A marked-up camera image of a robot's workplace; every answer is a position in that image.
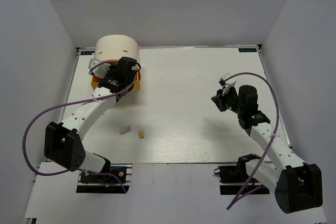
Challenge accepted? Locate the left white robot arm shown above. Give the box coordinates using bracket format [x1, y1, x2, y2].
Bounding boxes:
[44, 57, 141, 182]

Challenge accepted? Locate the small tan eraser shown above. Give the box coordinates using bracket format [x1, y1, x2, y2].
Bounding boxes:
[139, 130, 145, 139]

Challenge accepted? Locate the purple cable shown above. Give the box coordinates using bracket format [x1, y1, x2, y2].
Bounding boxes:
[224, 72, 279, 211]
[22, 60, 144, 193]

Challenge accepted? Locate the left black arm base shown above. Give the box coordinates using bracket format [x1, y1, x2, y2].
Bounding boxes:
[76, 164, 132, 194]

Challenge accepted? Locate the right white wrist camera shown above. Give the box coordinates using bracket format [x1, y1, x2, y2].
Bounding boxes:
[218, 73, 236, 96]

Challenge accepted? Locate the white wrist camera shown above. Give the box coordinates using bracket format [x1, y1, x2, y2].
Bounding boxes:
[218, 73, 236, 96]
[88, 58, 110, 79]

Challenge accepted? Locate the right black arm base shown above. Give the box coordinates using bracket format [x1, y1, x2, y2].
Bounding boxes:
[213, 164, 270, 196]

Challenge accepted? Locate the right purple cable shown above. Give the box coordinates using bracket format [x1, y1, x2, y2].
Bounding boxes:
[224, 72, 279, 211]

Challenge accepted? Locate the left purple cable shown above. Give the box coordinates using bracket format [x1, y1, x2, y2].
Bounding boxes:
[22, 60, 144, 193]

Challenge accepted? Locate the cream round drawer organizer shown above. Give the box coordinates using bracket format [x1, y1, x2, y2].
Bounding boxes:
[94, 35, 139, 61]

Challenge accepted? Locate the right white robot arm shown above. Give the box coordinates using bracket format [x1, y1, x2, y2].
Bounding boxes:
[211, 85, 323, 214]

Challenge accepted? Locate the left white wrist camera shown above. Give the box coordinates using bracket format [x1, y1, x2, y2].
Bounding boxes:
[88, 58, 110, 79]

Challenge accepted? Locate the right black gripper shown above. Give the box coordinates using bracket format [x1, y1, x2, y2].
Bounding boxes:
[212, 85, 245, 114]

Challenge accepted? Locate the grey white eraser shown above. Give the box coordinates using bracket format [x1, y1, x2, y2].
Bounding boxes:
[119, 126, 131, 135]

